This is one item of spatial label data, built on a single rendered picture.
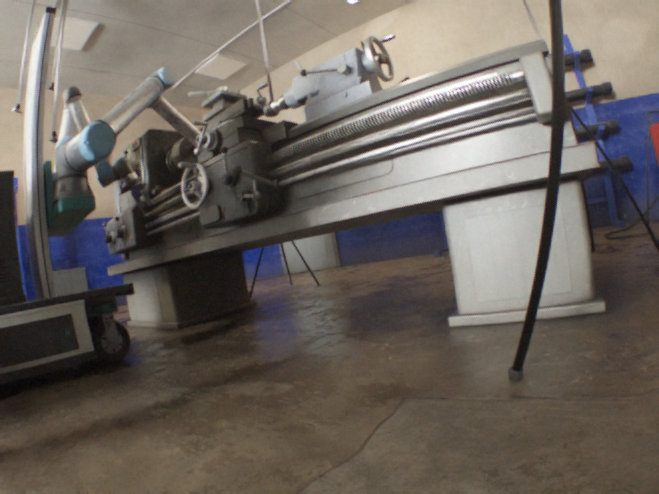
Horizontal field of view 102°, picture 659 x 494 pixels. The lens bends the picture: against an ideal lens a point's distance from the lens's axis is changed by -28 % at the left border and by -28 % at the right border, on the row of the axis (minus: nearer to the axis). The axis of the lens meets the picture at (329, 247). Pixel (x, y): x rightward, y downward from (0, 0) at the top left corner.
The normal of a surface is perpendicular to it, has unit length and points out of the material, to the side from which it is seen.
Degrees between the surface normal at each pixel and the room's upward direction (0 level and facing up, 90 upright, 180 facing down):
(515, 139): 90
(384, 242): 90
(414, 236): 90
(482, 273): 90
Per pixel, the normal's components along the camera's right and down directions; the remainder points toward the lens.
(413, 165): -0.58, 0.11
